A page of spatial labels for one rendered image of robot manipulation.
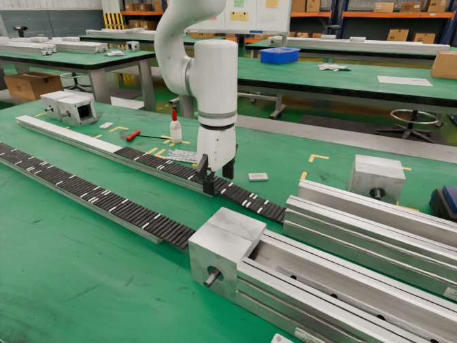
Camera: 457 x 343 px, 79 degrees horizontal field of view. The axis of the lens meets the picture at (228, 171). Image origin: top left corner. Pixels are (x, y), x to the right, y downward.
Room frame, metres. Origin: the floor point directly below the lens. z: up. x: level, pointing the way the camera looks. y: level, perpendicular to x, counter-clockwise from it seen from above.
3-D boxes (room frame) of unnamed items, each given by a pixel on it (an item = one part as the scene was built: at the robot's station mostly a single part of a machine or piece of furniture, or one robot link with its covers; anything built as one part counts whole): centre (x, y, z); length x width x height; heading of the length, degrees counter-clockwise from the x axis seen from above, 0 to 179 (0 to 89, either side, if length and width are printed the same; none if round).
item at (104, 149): (0.84, 0.44, 0.79); 0.96 x 0.04 x 0.03; 58
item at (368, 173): (0.55, -0.34, 0.83); 0.11 x 0.10 x 0.10; 159
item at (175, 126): (0.91, 0.18, 0.84); 0.04 x 0.04 x 0.12
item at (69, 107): (1.10, 0.63, 0.83); 0.11 x 0.10 x 0.10; 150
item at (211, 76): (0.58, 0.03, 1.07); 0.09 x 0.08 x 0.13; 67
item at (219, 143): (0.58, 0.02, 0.93); 0.10 x 0.07 x 0.11; 148
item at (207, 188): (0.54, 0.05, 0.84); 0.03 x 0.03 x 0.07; 58
